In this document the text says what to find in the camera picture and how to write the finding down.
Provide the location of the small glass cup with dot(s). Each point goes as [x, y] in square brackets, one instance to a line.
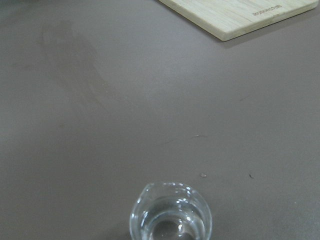
[170, 211]

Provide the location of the wooden cutting board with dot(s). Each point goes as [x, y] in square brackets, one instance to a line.
[229, 19]

